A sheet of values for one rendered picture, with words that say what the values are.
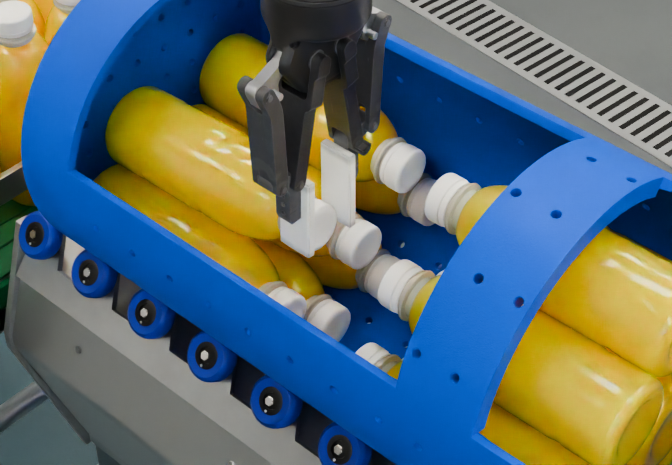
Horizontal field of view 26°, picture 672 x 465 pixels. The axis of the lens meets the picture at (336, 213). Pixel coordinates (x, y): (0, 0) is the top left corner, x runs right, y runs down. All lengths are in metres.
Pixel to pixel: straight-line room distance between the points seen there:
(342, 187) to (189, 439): 0.31
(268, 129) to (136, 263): 0.22
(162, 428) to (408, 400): 0.38
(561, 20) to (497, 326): 2.47
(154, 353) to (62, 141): 0.23
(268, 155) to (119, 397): 0.41
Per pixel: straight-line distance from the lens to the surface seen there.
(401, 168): 1.16
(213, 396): 1.25
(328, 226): 1.11
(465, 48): 3.27
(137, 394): 1.32
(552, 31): 3.35
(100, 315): 1.33
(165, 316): 1.26
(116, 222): 1.15
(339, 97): 1.04
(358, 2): 0.95
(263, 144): 1.00
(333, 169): 1.09
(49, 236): 1.35
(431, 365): 0.96
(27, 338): 1.43
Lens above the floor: 1.86
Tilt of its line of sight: 41 degrees down
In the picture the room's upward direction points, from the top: straight up
